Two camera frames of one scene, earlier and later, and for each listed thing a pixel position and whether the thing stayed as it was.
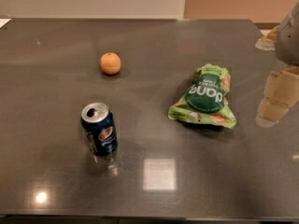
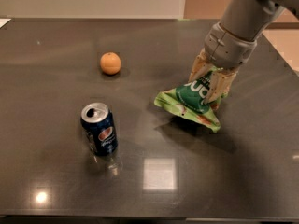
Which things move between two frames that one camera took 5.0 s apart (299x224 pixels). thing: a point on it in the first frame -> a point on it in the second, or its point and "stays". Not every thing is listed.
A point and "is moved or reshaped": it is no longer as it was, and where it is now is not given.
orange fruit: (110, 63) stays
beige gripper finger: (268, 41) -> (201, 66)
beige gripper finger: (280, 94) -> (218, 85)
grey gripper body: (288, 42) -> (228, 49)
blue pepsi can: (98, 121) stays
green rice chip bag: (205, 99) is moved or reshaped
